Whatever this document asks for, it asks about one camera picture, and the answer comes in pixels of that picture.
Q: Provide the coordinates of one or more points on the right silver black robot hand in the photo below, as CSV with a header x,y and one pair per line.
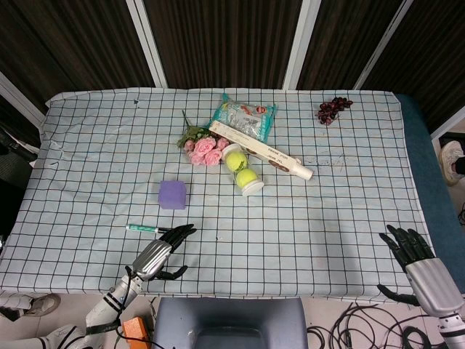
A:
x,y
432,287

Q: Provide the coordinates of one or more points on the teal snack bag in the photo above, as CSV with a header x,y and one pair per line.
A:
x,y
250,116

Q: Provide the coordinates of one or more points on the black equipment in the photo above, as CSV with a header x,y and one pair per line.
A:
x,y
14,145

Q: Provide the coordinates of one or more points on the white black checked tablecloth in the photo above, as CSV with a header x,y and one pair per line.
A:
x,y
290,225

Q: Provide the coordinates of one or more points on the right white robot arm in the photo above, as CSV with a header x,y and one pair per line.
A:
x,y
452,331

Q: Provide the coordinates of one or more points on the pink artificial rose bouquet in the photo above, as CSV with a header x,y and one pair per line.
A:
x,y
203,149

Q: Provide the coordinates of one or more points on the white sneaker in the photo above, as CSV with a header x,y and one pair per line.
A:
x,y
40,305
450,160

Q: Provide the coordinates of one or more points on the white partition frame post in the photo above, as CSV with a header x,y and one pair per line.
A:
x,y
301,43
22,98
147,40
448,121
385,40

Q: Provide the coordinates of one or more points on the green pen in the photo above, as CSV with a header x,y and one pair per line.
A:
x,y
143,228

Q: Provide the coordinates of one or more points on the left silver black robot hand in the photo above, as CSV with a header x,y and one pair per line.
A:
x,y
152,258

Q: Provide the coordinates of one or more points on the yellow tennis ball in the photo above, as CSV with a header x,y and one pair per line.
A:
x,y
235,161
246,177

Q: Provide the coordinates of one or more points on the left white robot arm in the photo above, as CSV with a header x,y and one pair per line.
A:
x,y
112,300

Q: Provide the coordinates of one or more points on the long white cookie box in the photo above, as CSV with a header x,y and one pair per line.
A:
x,y
269,152

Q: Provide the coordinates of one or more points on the orange block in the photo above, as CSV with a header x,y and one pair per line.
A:
x,y
134,329

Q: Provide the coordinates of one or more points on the clear tennis ball tube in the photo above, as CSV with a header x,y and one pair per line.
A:
x,y
250,185

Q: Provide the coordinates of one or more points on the purple foam cube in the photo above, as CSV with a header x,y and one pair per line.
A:
x,y
172,194

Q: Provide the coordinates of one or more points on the dark red artificial grapes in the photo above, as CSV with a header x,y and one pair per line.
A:
x,y
332,109

